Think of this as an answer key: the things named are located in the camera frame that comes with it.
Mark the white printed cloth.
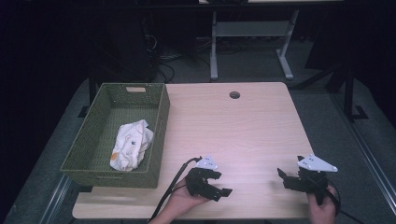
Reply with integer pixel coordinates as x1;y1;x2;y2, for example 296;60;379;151
109;119;155;173

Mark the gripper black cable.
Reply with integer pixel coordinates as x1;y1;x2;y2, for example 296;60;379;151
323;178;366;224
146;156;204;224

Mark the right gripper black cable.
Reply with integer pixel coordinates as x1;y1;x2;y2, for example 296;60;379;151
323;178;366;224

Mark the person's left hand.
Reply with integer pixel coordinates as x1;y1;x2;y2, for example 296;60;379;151
163;176;210;220

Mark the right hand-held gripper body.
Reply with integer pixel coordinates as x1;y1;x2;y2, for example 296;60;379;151
290;153;339;206

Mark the green woven basket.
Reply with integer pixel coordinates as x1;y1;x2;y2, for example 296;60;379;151
60;82;171;189

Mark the person's right hand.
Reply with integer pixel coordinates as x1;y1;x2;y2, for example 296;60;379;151
306;186;338;224

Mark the dark cabinet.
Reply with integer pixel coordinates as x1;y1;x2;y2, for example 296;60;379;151
92;12;159;84

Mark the black metal stand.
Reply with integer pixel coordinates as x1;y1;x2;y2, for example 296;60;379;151
341;60;370;123
77;69;98;119

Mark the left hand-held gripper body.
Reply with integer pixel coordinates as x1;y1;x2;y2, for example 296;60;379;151
185;154;219;199

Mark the tangle of floor cables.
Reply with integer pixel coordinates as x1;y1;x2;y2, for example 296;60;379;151
142;32;213;85

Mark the white metal desk frame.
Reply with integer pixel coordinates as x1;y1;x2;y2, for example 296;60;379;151
209;8;301;82

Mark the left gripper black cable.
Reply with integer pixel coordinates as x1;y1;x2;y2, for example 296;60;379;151
146;156;204;224

